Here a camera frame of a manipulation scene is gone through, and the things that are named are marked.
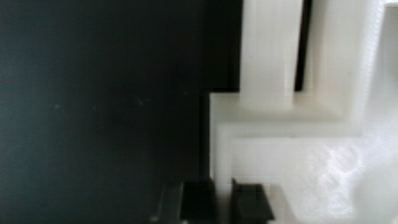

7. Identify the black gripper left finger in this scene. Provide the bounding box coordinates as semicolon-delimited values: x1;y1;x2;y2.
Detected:
155;180;218;224

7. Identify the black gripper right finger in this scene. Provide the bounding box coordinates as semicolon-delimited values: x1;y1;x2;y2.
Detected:
230;181;276;224

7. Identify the white chair seat plate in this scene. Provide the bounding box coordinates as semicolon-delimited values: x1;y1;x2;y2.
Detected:
211;94;398;224

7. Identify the white chair back frame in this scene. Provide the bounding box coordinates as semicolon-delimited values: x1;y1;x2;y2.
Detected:
241;0;392;133

